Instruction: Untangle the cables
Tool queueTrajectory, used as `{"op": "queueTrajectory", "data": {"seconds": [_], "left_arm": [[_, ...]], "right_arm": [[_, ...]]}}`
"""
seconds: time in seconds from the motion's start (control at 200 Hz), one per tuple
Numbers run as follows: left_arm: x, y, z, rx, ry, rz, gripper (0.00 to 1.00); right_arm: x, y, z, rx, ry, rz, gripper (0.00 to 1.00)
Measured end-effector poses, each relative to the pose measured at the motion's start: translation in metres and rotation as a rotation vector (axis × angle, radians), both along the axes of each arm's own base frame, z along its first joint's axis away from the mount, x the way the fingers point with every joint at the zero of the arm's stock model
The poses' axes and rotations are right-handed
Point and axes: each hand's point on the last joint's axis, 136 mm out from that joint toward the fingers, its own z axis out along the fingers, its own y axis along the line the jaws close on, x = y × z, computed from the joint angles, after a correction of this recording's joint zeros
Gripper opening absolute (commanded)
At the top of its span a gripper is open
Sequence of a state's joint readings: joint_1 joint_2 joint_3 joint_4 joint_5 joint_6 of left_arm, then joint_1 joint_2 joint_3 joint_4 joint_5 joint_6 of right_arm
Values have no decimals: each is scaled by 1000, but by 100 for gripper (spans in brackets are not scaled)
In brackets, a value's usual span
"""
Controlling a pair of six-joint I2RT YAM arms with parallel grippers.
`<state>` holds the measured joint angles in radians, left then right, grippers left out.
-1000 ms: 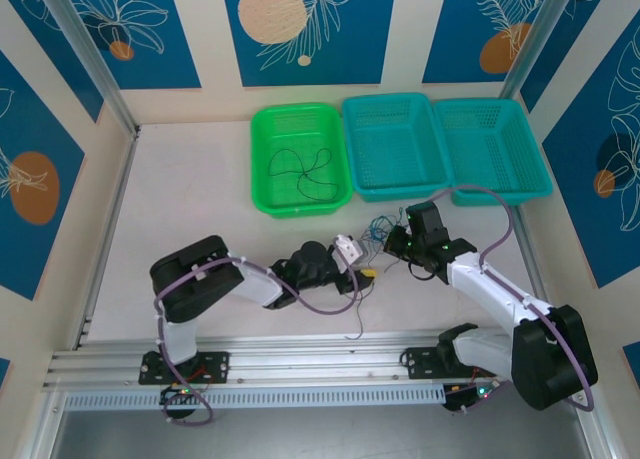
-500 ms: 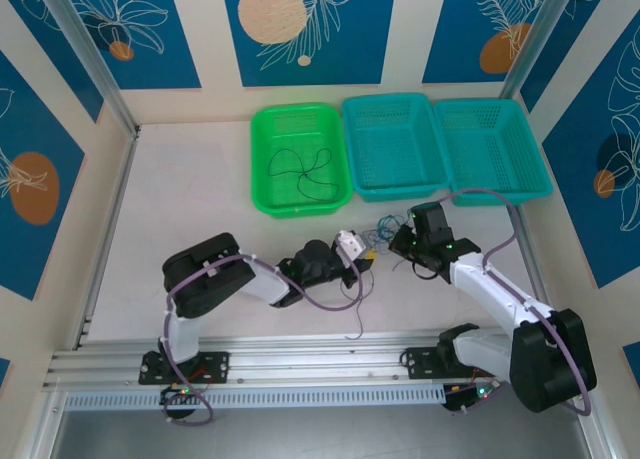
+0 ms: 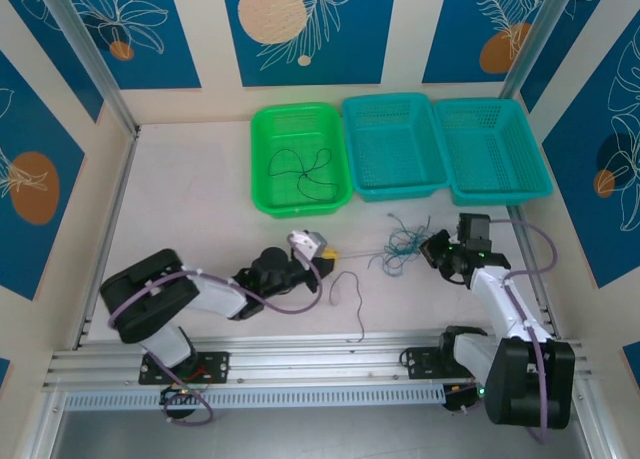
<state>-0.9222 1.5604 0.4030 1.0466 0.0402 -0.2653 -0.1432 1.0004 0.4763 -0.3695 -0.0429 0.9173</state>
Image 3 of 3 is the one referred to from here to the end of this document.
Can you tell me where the aluminium frame post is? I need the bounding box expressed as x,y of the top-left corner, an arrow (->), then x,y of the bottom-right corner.
34,0 -> 142,139
501,0 -> 584,100

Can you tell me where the thin black cable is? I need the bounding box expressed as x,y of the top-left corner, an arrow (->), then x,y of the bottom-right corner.
268,147 -> 340,203
329,271 -> 366,343

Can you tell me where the aluminium table side rail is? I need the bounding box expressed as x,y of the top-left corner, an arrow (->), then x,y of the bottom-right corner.
505,206 -> 619,459
73,128 -> 142,353

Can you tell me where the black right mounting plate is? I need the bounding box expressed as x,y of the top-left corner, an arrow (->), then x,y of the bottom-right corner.
402,346 -> 500,381

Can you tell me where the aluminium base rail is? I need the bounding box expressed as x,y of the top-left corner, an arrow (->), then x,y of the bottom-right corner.
42,334 -> 589,391

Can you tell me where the thin dark blue cable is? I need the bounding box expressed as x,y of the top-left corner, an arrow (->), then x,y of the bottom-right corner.
379,228 -> 421,279

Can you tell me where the grey slotted cable duct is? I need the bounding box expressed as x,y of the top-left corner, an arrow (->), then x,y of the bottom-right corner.
63,384 -> 447,413

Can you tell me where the teal plastic basket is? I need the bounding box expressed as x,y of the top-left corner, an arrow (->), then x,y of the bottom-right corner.
432,97 -> 555,208
341,92 -> 451,204

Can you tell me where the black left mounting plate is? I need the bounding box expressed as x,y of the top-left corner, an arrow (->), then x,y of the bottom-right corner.
138,351 -> 232,386

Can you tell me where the green plastic basket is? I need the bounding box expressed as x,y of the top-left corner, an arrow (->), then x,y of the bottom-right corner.
249,102 -> 354,219

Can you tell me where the right black controller board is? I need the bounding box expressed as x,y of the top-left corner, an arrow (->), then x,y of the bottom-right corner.
442,382 -> 489,414

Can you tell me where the black controller board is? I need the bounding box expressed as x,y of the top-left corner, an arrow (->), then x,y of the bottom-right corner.
442,382 -> 489,414
158,384 -> 202,421

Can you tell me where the left black controller board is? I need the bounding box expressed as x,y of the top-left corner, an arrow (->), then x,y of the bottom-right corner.
158,384 -> 202,421

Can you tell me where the thin teal cable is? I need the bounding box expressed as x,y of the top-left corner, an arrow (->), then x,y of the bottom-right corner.
368,212 -> 434,279

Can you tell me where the black mounting plate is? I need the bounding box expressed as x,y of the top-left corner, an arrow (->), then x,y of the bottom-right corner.
402,346 -> 500,381
138,351 -> 232,386

